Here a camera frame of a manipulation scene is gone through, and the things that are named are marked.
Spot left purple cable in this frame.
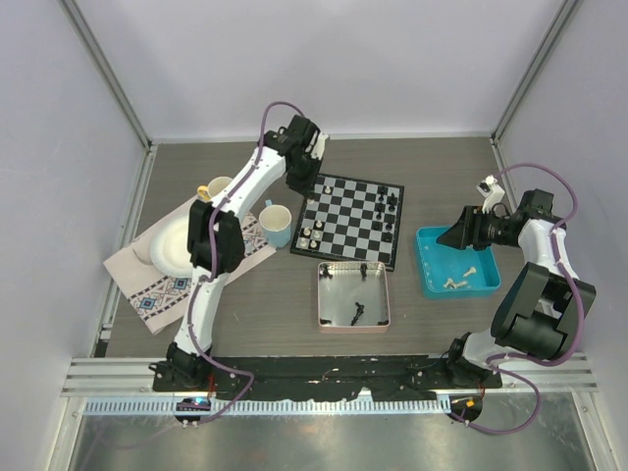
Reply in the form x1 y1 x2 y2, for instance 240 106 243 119
188 101 303 426

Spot aluminium frame rail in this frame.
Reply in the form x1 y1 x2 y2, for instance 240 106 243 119
59 0 152 150

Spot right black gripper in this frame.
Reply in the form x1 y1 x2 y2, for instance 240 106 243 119
437 205 520 251

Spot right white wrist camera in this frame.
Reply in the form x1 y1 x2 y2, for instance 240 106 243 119
477 175 505 214

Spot patterned cloth placemat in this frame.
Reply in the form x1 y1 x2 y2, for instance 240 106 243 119
104 199 276 335

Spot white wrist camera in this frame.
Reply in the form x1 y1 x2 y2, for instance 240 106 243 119
477 175 505 214
310 132 329 161

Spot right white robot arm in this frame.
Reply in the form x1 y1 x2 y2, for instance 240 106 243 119
437 189 597 388

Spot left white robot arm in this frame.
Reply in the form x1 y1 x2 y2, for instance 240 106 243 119
150 115 325 392

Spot purple cable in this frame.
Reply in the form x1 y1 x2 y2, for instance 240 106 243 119
448 163 588 436
188 101 303 426

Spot blue plastic tray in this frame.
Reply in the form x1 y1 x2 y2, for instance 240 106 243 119
415 227 501 300

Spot black chess piece in tin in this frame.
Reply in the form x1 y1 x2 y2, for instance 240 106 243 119
350 302 365 326

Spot yellow mug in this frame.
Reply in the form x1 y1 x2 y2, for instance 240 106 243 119
196 176 233 202

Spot light blue mug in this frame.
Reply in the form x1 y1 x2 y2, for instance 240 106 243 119
258 199 292 248

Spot slotted cable duct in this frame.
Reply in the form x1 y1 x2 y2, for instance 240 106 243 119
83 395 450 418

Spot black white chess board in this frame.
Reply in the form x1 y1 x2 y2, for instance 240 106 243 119
289 174 405 272

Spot pink metal tin tray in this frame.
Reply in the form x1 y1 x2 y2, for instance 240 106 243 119
317 261 391 334

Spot white paper plate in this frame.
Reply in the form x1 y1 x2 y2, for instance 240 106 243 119
150 215 192 279

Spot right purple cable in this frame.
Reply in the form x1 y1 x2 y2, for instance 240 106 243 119
448 163 588 436

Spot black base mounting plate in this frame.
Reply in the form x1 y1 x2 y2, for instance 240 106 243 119
149 355 502 402

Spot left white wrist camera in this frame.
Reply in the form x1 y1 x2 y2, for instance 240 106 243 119
310 132 329 161

